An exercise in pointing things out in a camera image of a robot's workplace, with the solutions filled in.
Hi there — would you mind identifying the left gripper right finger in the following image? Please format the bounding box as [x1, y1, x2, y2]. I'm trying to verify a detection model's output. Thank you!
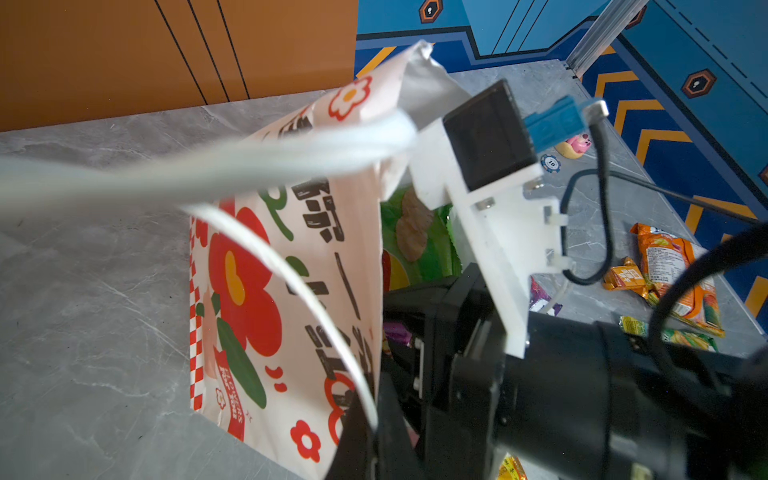
[373, 373, 425, 480]

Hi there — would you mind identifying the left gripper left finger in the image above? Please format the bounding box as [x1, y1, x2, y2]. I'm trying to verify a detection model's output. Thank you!
[325, 395, 374, 480]

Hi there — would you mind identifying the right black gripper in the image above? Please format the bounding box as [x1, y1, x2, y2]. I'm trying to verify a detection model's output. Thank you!
[384, 264, 523, 479]

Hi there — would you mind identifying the green Lays chips bag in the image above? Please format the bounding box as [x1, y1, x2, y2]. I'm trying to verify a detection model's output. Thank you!
[380, 186, 462, 292]

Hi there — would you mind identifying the white paper bag with flower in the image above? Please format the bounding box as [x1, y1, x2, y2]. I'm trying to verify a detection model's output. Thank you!
[0, 40, 475, 480]

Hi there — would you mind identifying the purple grape candy bag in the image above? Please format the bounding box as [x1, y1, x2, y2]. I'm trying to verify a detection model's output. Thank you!
[383, 276, 493, 347]

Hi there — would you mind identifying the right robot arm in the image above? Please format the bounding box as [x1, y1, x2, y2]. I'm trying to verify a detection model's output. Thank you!
[380, 224, 767, 479]

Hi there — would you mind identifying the green yellow snack bag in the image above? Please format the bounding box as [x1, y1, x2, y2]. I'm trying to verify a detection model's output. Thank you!
[618, 316, 718, 352]

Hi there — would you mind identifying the red yellow snack packet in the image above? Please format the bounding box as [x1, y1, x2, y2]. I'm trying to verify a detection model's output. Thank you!
[497, 454, 528, 480]

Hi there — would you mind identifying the long orange snack packet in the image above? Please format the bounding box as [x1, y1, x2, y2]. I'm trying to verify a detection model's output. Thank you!
[602, 223, 726, 338]

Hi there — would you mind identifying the pink toy keychain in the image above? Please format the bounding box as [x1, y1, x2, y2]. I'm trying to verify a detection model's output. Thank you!
[540, 133, 593, 173]

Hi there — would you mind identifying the right aluminium corner post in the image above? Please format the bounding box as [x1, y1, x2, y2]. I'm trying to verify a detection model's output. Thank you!
[566, 0, 648, 78]

